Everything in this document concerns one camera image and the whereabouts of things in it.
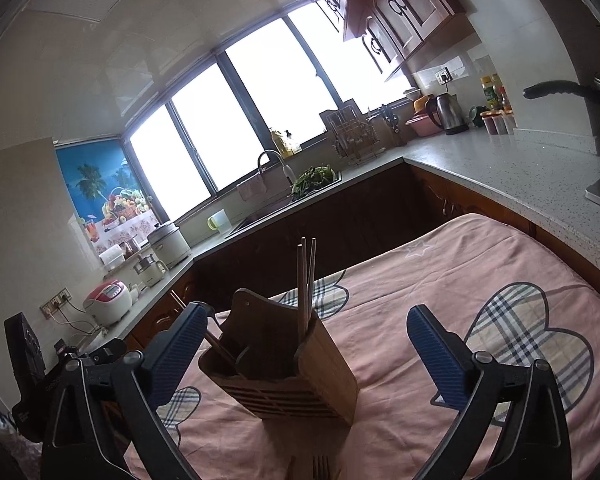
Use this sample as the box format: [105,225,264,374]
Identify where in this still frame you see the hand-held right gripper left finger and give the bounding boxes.
[40,301,216,480]

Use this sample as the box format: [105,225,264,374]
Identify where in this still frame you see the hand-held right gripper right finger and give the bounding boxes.
[406,303,572,480]

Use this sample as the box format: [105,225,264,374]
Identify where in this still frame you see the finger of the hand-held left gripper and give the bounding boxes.
[77,338,129,367]

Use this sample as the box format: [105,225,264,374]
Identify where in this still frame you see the patterned wooden chopstick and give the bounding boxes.
[170,290,239,368]

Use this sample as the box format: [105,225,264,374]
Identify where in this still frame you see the wooden utensil holder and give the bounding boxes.
[198,287,360,426]

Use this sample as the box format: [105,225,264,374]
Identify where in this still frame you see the white and red rice cooker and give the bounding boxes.
[83,281,134,324]

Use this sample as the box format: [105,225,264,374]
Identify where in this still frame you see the small white electric pot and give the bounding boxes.
[131,252,169,289]

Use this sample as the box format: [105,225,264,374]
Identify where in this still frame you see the pink tablecloth with plaid hearts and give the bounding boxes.
[122,212,600,480]

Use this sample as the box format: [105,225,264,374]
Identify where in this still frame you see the white electric cooker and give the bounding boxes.
[147,221,192,269]

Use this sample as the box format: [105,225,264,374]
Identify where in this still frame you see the green plastic cup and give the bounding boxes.
[207,208,231,234]

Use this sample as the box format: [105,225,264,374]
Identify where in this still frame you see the beach print window blind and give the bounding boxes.
[55,140,161,257]

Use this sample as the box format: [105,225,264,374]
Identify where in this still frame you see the kitchen sink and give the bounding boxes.
[230,180,344,237]

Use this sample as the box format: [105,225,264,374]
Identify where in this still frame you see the pink dish cloth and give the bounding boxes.
[236,172,271,201]

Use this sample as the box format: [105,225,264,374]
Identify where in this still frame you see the green leafy vegetables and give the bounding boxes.
[291,164,337,199]

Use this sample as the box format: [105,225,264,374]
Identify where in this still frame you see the metal kitchen faucet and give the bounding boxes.
[257,150,296,187]

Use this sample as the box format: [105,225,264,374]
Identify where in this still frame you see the pink plastic basin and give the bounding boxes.
[405,114,444,137]

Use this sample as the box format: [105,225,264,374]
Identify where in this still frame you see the knife block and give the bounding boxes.
[380,104,409,147]

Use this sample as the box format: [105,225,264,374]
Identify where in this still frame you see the yellow oil bottle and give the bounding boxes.
[269,127,291,159]

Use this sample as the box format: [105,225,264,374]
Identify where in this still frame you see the metal dish rack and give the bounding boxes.
[320,100,386,166]

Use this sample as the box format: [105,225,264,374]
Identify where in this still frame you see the steel electric kettle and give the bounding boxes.
[426,92,470,136]

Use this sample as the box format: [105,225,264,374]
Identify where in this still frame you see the kitchen window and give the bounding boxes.
[122,2,414,222]

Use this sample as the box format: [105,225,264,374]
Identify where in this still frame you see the green label bottle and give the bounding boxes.
[480,76,501,112]

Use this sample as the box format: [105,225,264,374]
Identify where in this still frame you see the red label bottle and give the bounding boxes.
[493,74,511,109]

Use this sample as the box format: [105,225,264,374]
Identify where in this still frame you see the black wok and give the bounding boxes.
[522,72,600,157]

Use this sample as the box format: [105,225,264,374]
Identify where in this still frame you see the black power cables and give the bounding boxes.
[55,300,107,343]

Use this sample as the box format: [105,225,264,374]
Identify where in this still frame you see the wall socket strip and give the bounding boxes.
[40,287,74,317]

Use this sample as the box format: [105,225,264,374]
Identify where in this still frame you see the wooden wall cabinets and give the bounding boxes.
[290,0,469,82]

